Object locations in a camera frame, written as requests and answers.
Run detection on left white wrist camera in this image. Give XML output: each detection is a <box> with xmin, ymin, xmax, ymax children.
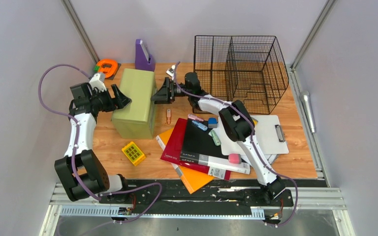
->
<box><xmin>89</xmin><ymin>72</ymin><xmax>107</xmax><ymax>92</ymax></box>

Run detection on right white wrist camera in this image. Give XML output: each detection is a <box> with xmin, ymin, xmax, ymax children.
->
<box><xmin>166</xmin><ymin>65</ymin><xmax>176</xmax><ymax>80</ymax></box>

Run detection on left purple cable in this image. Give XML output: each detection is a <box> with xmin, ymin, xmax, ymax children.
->
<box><xmin>38</xmin><ymin>64</ymin><xmax>162</xmax><ymax>236</ymax></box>

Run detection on green drawer cabinet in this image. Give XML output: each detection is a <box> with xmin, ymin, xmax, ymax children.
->
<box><xmin>111</xmin><ymin>68</ymin><xmax>157</xmax><ymax>140</ymax></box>

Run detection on yellow grid box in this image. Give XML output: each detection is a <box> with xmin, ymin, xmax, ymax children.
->
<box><xmin>121</xmin><ymin>142</ymin><xmax>146</xmax><ymax>166</ymax></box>

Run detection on orange tape roll holder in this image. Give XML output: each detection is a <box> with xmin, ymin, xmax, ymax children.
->
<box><xmin>94</xmin><ymin>59</ymin><xmax>122</xmax><ymax>80</ymax></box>

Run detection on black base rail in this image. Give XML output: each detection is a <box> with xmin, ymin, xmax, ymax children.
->
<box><xmin>100</xmin><ymin>179</ymin><xmax>294</xmax><ymax>215</ymax></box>

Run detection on papers under clipboard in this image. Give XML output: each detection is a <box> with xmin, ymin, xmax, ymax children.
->
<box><xmin>240</xmin><ymin>154</ymin><xmax>279</xmax><ymax>165</ymax></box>

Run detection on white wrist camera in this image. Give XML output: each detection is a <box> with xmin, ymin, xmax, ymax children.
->
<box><xmin>166</xmin><ymin>65</ymin><xmax>176</xmax><ymax>80</ymax></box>
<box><xmin>89</xmin><ymin>72</ymin><xmax>107</xmax><ymax>92</ymax></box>

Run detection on black clip file folder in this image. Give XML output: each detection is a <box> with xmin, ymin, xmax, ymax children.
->
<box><xmin>180</xmin><ymin>120</ymin><xmax>251</xmax><ymax>175</ymax></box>

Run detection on black wire mesh basket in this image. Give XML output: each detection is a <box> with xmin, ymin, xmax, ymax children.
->
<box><xmin>193</xmin><ymin>35</ymin><xmax>289</xmax><ymax>115</ymax></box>

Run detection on blue eraser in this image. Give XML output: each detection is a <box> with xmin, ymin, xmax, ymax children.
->
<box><xmin>208</xmin><ymin>118</ymin><xmax>218</xmax><ymax>129</ymax></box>

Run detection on orange folder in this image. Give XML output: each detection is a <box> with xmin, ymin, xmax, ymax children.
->
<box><xmin>156</xmin><ymin>128</ymin><xmax>214</xmax><ymax>194</ymax></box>

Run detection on pink eraser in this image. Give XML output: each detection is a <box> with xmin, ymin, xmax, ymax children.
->
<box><xmin>228</xmin><ymin>153</ymin><xmax>242</xmax><ymax>164</ymax></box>

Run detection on green highlighter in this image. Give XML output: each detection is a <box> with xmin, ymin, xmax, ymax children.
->
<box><xmin>208</xmin><ymin>130</ymin><xmax>221</xmax><ymax>146</ymax></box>

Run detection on red folder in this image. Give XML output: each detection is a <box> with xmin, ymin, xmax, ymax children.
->
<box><xmin>156</xmin><ymin>118</ymin><xmax>214</xmax><ymax>177</ymax></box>

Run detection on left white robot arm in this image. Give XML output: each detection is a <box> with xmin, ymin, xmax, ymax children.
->
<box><xmin>54</xmin><ymin>83</ymin><xmax>131</xmax><ymax>203</ymax></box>

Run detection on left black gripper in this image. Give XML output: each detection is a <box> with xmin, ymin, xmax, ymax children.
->
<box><xmin>91</xmin><ymin>85</ymin><xmax>132</xmax><ymax>114</ymax></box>

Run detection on purple tape dispenser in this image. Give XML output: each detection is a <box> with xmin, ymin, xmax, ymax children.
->
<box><xmin>134</xmin><ymin>39</ymin><xmax>156</xmax><ymax>72</ymax></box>

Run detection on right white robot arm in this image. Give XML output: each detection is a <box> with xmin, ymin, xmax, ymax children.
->
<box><xmin>151</xmin><ymin>72</ymin><xmax>285</xmax><ymax>205</ymax></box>

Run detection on white clipboard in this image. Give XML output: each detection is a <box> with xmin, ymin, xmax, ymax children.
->
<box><xmin>213</xmin><ymin>115</ymin><xmax>289</xmax><ymax>155</ymax></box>

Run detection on pink highlighter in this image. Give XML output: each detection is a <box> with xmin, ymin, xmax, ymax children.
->
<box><xmin>188</xmin><ymin>114</ymin><xmax>204</xmax><ymax>122</ymax></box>

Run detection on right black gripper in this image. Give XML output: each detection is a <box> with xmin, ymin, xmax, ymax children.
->
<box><xmin>151</xmin><ymin>77</ymin><xmax>191</xmax><ymax>104</ymax></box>

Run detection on blue highlighter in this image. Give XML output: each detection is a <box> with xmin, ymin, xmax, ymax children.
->
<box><xmin>192</xmin><ymin>120</ymin><xmax>208</xmax><ymax>131</ymax></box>

